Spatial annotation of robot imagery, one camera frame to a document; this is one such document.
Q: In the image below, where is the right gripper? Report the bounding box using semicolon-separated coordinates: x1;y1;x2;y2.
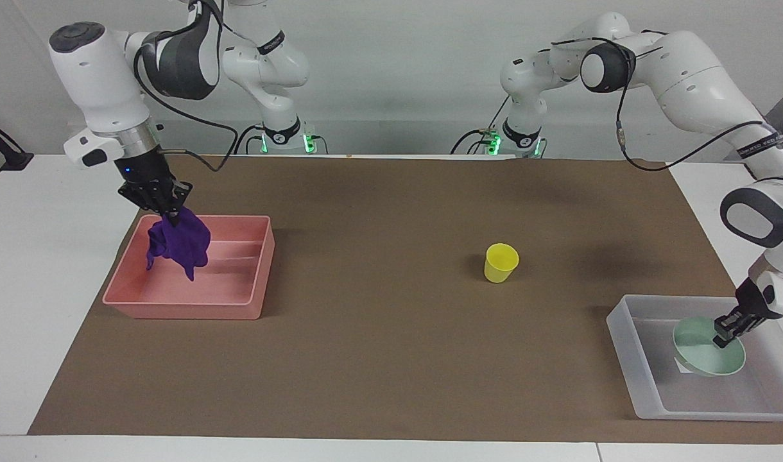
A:
114;146;194;219

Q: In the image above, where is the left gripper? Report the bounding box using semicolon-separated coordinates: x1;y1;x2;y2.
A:
712;277;770;350

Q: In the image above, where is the light green bowl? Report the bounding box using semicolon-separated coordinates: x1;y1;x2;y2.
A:
673;317;746;377

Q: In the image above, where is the purple cloth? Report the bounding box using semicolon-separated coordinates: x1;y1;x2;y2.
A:
146;207;211;282

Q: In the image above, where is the clear plastic bin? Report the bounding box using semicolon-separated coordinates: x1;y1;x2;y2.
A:
607;295;783;422

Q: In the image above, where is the pink plastic bin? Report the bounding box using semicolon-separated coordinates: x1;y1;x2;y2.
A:
102;215;276;320

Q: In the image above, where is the black stand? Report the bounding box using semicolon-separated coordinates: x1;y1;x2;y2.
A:
0;115;34;171

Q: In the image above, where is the yellow plastic cup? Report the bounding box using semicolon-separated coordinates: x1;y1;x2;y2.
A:
483;243;520;284

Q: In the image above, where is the black cable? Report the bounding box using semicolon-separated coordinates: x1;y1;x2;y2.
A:
451;95;513;156
132;0;239;173
551;29;783;173
233;124;267;156

